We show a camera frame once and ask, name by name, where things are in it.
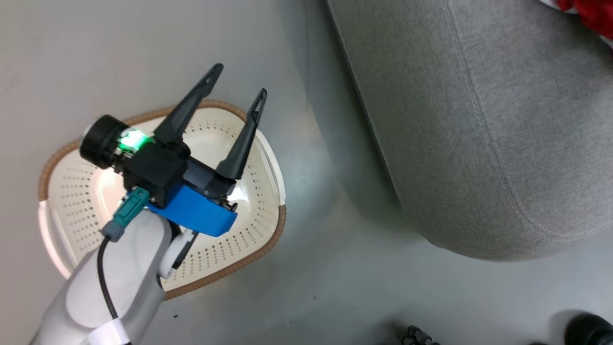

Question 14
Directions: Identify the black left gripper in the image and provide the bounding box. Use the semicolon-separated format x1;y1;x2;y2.
79;63;268;208

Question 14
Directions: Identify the red jersey clothing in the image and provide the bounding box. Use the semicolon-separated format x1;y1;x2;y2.
556;0;613;40

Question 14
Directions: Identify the beige perforated laundry basket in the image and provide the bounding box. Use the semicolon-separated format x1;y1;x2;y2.
38;99;287;300

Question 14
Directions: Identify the grey fabric sofa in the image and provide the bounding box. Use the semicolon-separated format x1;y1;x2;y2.
327;0;613;262

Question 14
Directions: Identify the black ribbed object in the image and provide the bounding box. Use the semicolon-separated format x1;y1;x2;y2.
401;325;439;345

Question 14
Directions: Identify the black round object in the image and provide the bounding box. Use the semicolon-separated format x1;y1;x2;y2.
563;311;613;345

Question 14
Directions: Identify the black cable with teal plug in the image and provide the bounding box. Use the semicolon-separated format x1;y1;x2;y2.
97;187;151;321

